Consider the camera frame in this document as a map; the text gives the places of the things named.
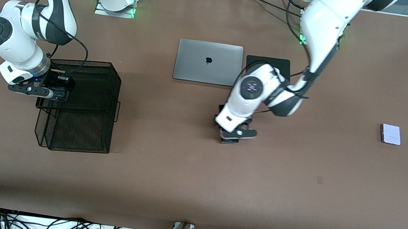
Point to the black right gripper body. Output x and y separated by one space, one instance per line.
53 80

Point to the small black flip phone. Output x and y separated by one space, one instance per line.
58 94

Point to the lavender flip phone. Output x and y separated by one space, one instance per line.
391 134

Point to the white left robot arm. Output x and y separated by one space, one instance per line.
326 20

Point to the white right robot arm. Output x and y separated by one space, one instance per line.
19 47

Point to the black mouse pad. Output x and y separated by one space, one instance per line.
270 62

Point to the black mesh two-tier tray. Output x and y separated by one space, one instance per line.
100 140

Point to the silver closed laptop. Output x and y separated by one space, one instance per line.
195 62

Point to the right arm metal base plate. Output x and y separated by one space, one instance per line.
101 11

